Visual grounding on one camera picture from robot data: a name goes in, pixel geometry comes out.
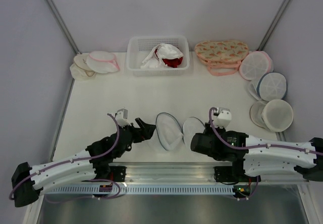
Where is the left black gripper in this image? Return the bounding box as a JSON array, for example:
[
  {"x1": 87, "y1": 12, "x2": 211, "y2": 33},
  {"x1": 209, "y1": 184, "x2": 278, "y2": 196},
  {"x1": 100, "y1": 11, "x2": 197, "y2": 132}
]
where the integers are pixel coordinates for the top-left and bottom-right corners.
[{"x1": 117, "y1": 118, "x2": 156, "y2": 145}]

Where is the white satin bra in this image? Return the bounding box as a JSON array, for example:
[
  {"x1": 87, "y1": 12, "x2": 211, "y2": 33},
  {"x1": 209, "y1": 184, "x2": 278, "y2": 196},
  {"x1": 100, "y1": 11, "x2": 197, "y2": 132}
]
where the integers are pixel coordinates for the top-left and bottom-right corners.
[{"x1": 144, "y1": 43, "x2": 184, "y2": 64}]

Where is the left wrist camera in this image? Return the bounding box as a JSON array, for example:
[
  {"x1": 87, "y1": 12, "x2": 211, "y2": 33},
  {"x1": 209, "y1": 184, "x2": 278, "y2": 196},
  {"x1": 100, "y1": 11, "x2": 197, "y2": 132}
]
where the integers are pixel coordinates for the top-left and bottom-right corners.
[{"x1": 115, "y1": 108, "x2": 131, "y2": 127}]

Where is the beige empty laundry bag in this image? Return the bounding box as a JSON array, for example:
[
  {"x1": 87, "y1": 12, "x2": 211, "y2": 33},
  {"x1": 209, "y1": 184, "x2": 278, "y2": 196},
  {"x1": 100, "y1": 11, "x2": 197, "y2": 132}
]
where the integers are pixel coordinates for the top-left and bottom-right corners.
[{"x1": 70, "y1": 53, "x2": 96, "y2": 81}]

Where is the white plastic basket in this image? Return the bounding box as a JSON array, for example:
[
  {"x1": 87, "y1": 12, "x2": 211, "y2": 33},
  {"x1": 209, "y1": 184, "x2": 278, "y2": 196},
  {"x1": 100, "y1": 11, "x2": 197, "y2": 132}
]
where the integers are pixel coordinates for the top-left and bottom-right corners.
[{"x1": 126, "y1": 35, "x2": 190, "y2": 77}]

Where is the white slotted cable duct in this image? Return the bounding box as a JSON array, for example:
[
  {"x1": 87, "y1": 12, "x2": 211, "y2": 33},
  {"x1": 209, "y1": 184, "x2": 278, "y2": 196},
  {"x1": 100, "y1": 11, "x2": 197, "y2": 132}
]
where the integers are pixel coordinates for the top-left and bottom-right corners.
[{"x1": 49, "y1": 184, "x2": 235, "y2": 195}]

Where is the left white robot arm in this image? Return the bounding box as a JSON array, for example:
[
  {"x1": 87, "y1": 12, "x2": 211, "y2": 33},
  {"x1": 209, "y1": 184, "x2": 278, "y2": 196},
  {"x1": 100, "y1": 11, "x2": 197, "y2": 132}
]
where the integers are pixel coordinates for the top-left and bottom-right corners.
[{"x1": 9, "y1": 115, "x2": 156, "y2": 207}]

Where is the red bra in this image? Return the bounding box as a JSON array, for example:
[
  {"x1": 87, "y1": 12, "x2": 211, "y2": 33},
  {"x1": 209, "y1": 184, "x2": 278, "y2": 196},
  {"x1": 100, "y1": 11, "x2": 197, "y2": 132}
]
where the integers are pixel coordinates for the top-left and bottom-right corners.
[{"x1": 162, "y1": 57, "x2": 183, "y2": 68}]

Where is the floral bra case stack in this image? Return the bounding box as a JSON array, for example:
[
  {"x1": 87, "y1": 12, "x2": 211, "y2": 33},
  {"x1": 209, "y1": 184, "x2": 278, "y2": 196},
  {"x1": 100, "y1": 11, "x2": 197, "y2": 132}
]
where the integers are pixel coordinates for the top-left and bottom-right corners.
[{"x1": 194, "y1": 40, "x2": 249, "y2": 76}]

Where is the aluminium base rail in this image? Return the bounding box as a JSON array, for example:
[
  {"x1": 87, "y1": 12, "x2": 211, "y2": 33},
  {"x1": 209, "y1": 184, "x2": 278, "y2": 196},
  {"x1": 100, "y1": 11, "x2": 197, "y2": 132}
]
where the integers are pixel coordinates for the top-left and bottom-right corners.
[{"x1": 85, "y1": 161, "x2": 310, "y2": 184}]

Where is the beige round laundry bag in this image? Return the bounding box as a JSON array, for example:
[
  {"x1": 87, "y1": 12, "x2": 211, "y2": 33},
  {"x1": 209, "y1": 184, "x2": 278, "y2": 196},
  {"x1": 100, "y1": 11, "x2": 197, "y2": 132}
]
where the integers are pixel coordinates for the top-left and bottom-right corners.
[{"x1": 250, "y1": 99, "x2": 294, "y2": 133}]

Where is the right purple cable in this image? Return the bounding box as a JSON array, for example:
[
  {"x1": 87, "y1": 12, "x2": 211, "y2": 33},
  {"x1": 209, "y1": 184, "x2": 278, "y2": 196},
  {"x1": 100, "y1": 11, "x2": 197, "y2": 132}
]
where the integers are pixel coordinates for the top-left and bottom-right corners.
[{"x1": 208, "y1": 107, "x2": 323, "y2": 156}]

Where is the blue-trimmed round laundry bag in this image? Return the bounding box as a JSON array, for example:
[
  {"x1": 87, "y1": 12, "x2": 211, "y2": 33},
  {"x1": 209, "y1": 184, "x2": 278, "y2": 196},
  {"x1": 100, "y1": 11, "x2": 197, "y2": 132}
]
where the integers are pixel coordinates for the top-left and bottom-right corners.
[{"x1": 248, "y1": 72, "x2": 288, "y2": 101}]

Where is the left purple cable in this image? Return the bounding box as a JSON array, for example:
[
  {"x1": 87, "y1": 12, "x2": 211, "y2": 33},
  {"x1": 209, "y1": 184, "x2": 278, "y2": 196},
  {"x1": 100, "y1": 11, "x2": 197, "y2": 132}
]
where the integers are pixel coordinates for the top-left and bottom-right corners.
[{"x1": 9, "y1": 113, "x2": 122, "y2": 204}]

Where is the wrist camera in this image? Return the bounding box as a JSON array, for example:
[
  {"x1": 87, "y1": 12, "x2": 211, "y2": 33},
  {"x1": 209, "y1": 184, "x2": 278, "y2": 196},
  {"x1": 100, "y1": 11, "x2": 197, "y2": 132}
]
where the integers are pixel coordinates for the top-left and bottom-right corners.
[
  {"x1": 115, "y1": 108, "x2": 131, "y2": 127},
  {"x1": 212, "y1": 107, "x2": 232, "y2": 128}
]

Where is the pink-trimmed empty laundry bag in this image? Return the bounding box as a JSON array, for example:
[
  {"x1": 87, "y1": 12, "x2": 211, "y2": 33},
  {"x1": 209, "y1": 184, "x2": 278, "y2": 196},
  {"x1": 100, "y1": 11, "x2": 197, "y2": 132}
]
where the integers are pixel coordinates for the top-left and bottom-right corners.
[{"x1": 86, "y1": 51, "x2": 120, "y2": 74}]

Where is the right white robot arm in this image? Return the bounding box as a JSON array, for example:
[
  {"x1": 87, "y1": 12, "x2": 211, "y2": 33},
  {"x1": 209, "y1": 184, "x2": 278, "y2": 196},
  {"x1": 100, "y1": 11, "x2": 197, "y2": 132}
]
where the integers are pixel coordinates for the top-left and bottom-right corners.
[{"x1": 190, "y1": 124, "x2": 322, "y2": 182}]

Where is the white blue-trimmed laundry bag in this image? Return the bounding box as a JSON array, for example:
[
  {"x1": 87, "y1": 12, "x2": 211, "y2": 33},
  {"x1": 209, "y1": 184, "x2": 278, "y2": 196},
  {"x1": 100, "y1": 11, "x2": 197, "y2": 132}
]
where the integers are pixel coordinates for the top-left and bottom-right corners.
[{"x1": 155, "y1": 112, "x2": 204, "y2": 152}]

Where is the white bra in basket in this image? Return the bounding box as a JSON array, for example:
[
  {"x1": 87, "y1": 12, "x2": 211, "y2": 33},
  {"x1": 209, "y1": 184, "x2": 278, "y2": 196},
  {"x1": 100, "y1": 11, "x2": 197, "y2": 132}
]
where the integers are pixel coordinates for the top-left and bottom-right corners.
[{"x1": 140, "y1": 58, "x2": 162, "y2": 69}]

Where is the pink-trimmed round laundry bag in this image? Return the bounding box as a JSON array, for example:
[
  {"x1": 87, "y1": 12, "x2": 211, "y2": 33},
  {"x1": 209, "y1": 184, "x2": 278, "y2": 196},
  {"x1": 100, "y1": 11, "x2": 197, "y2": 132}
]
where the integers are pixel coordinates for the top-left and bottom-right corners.
[{"x1": 239, "y1": 51, "x2": 274, "y2": 81}]

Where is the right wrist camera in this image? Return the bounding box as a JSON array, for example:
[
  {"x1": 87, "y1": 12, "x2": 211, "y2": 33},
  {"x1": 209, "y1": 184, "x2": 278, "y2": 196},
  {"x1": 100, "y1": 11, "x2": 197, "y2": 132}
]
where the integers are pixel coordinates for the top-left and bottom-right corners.
[{"x1": 212, "y1": 107, "x2": 232, "y2": 128}]

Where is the purple cable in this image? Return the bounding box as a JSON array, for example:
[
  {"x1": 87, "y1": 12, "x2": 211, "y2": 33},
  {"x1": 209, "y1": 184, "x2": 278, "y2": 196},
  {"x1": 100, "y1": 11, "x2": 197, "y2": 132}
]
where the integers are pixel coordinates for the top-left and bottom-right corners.
[
  {"x1": 208, "y1": 107, "x2": 323, "y2": 156},
  {"x1": 9, "y1": 113, "x2": 122, "y2": 204}
]

